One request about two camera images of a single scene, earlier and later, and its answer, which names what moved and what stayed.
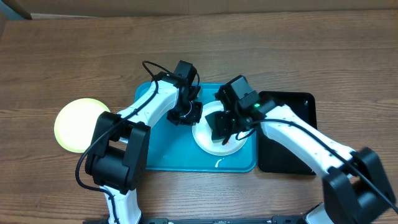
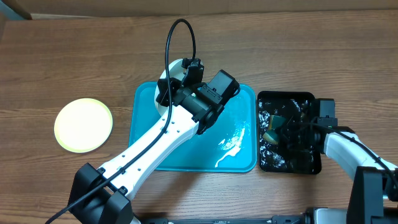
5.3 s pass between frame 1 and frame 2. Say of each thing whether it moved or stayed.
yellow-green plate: stayed
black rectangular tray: stayed
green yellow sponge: moved
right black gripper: moved
